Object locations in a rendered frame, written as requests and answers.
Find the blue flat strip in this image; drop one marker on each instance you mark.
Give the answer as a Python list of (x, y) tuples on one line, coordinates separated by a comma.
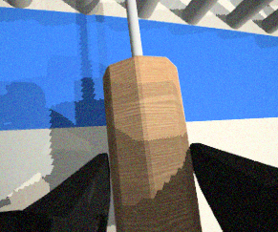
[(52, 64)]

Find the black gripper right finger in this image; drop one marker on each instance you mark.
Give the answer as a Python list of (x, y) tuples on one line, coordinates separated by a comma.
[(242, 193)]

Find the wooden-handled tool with grey metal shaft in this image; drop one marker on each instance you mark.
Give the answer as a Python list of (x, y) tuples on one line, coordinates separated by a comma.
[(151, 166)]

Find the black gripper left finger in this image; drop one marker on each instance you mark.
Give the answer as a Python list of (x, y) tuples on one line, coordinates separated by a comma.
[(78, 204)]

